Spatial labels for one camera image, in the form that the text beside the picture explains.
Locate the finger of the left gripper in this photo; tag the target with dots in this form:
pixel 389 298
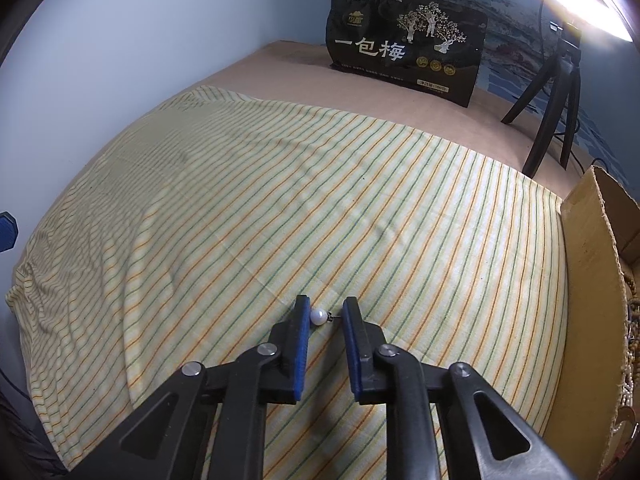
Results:
pixel 8 231

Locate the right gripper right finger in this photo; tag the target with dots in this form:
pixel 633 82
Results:
pixel 441 422

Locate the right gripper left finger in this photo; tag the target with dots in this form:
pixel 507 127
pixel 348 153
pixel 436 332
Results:
pixel 209 422

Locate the white pearl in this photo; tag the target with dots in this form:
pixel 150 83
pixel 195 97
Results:
pixel 319 317

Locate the striped yellow cloth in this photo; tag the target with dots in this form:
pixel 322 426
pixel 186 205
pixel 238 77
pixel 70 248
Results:
pixel 195 229

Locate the cardboard box tray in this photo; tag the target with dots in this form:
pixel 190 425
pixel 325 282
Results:
pixel 594 419

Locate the tan bed cover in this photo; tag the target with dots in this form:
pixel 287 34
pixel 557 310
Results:
pixel 301 73

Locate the black tripod stand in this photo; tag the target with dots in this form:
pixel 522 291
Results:
pixel 562 68

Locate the black snack bag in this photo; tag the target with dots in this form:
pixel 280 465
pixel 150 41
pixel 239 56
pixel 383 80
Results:
pixel 433 46

